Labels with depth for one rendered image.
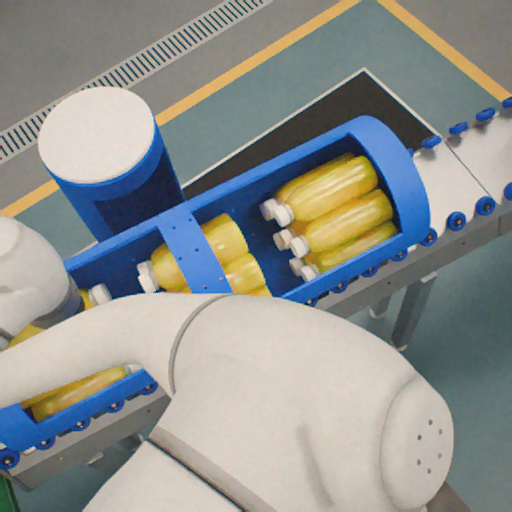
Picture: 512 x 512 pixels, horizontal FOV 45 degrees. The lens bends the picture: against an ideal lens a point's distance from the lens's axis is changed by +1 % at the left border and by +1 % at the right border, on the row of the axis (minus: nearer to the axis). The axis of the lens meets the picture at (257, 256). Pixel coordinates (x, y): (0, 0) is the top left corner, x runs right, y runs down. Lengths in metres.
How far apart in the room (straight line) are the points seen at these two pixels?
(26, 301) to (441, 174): 1.02
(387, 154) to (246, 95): 1.77
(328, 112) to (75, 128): 1.31
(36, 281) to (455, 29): 2.62
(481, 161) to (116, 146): 0.86
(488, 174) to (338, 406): 1.27
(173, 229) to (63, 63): 2.20
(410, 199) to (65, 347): 0.75
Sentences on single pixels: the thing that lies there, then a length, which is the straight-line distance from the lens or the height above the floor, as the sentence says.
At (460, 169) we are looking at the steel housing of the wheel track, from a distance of 1.55.
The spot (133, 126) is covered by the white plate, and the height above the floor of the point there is 1.04.
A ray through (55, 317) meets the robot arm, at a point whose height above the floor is 1.39.
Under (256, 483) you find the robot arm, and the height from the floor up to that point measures 1.86.
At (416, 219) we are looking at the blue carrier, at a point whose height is 1.15.
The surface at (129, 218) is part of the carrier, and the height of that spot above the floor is 0.45.
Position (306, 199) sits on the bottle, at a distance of 1.17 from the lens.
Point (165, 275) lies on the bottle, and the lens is 1.14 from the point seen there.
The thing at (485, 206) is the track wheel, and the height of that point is 0.97.
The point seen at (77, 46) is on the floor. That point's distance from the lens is 3.31.
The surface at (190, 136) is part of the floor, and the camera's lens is 2.80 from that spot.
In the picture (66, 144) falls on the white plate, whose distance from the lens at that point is 1.55.
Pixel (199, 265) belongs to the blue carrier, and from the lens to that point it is 1.08.
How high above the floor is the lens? 2.19
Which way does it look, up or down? 64 degrees down
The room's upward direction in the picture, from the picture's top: 11 degrees counter-clockwise
